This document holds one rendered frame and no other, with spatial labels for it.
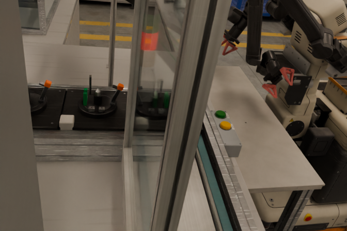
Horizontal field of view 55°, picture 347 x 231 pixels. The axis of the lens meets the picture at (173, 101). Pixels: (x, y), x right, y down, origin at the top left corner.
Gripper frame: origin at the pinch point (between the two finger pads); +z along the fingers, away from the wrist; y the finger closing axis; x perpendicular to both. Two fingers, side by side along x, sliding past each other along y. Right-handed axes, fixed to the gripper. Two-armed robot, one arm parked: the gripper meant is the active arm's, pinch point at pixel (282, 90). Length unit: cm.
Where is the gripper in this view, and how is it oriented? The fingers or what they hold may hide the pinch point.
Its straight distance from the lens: 149.5
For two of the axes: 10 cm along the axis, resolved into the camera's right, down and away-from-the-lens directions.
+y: 4.3, -5.2, -7.4
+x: 8.8, 0.8, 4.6
